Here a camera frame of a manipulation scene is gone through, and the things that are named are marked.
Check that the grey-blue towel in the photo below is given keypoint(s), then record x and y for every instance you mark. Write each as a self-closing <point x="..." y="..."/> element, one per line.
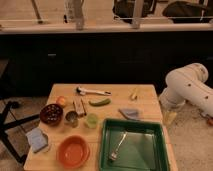
<point x="131" y="114"/>

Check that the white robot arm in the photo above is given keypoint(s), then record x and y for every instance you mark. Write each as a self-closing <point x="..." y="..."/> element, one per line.
<point x="188" y="83"/>

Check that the green plastic tray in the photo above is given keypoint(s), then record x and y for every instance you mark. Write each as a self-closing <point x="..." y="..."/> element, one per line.
<point x="143" y="149"/>

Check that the green cucumber toy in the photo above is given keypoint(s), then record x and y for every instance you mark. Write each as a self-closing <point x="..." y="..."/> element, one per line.
<point x="99" y="103"/>

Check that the yellow banana toy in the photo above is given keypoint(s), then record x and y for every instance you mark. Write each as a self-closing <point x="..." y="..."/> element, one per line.
<point x="134" y="94"/>

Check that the light green cup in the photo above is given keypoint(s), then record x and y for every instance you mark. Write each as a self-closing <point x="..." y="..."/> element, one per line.
<point x="91" y="121"/>

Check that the wooden table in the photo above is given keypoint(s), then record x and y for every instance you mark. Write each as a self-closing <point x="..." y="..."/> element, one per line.
<point x="146" y="102"/>

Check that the orange peach toy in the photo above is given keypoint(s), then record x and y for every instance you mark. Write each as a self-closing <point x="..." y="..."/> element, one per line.
<point x="61" y="101"/>

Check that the small metal cup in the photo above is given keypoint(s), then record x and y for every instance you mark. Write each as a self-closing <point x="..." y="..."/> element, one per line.
<point x="72" y="118"/>

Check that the dark red colander bowl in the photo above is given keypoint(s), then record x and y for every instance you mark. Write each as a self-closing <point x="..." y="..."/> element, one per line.
<point x="51" y="114"/>

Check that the metal fork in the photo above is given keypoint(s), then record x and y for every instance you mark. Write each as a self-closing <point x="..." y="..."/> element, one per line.
<point x="114" y="154"/>

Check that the orange plastic bowl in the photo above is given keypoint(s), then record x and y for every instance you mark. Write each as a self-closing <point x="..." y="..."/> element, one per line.
<point x="73" y="152"/>

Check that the blue sponge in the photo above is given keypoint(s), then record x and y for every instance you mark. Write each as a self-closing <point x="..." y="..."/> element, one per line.
<point x="36" y="139"/>

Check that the black chair base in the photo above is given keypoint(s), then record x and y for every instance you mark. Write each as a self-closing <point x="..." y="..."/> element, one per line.
<point x="4" y="126"/>

